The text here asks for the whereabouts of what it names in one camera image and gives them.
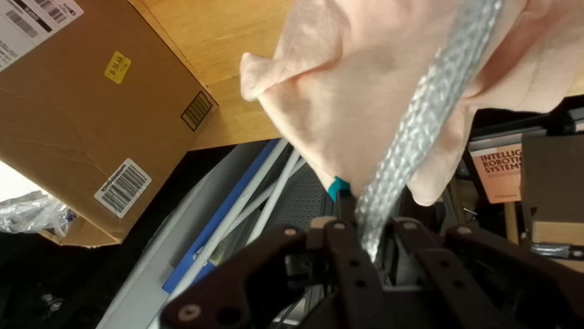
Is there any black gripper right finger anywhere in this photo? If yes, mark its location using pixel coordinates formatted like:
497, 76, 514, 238
388, 218, 584, 329

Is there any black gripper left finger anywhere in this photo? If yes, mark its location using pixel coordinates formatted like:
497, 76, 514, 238
308, 189, 393, 329

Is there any thick white braided rope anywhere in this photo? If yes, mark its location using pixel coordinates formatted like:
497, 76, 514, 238
351, 0, 507, 266

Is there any peach shirt with teal print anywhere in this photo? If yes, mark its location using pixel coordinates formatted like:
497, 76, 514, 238
238, 0, 584, 207

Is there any cardboard box with labels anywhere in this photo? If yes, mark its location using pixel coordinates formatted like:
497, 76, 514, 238
0, 0, 216, 247

